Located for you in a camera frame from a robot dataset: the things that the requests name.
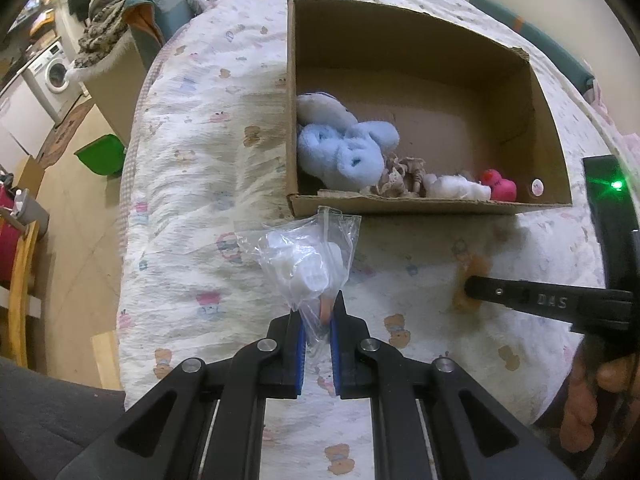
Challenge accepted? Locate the pink rubber duck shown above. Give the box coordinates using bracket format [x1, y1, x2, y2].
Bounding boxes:
[480, 169, 518, 203]

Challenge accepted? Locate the white towel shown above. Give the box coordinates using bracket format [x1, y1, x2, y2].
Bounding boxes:
[424, 174, 491, 202]

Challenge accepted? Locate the clear plastic bag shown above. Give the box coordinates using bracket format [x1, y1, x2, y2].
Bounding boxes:
[236, 206, 361, 365]

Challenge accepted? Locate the beige fabric scrunchie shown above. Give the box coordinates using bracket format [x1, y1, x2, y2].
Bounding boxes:
[369, 153, 426, 197]

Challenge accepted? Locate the light blue plush toy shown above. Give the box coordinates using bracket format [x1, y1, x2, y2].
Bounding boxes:
[295, 92, 400, 192]

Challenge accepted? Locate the person's right hand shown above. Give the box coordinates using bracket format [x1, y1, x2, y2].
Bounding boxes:
[560, 347, 639, 453]

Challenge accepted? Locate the brown cardboard box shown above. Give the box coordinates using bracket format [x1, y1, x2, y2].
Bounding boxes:
[286, 0, 572, 217]

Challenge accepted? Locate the teal headboard cushion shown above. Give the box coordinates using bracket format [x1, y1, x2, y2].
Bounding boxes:
[469, 0, 594, 94]

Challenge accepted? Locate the yellow wooden chair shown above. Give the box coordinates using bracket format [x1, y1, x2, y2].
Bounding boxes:
[8, 221, 39, 368]

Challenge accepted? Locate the red suitcase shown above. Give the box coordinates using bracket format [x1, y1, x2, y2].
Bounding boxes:
[0, 185, 21, 286]

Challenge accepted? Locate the green dustpan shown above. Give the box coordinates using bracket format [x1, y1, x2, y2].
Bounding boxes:
[75, 133, 126, 177]

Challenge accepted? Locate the white kitchen cabinet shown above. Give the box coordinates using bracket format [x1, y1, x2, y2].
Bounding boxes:
[1, 76, 54, 158]

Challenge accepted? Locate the white washing machine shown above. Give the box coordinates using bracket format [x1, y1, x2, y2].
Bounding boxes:
[23, 40, 82, 126]

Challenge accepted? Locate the teal pillow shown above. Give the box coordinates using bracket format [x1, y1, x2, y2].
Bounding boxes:
[122, 0, 207, 70]

